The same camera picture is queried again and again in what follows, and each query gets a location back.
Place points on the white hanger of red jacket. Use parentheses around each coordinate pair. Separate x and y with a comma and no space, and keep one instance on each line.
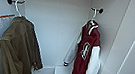
(92,28)

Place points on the red white varsity jacket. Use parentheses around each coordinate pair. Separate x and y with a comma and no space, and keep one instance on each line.
(86,69)

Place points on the white wardrobe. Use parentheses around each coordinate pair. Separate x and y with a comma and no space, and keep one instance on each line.
(58,22)

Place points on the black hook of red jacket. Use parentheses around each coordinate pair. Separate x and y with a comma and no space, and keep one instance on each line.
(100,10)

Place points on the olive green jacket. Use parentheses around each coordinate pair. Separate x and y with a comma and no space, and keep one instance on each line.
(18,47)

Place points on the white hanger of olive jacket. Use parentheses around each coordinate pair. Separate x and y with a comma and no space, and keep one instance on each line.
(16,9)

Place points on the black hook of olive jacket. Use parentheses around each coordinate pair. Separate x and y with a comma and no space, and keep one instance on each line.
(9,0)

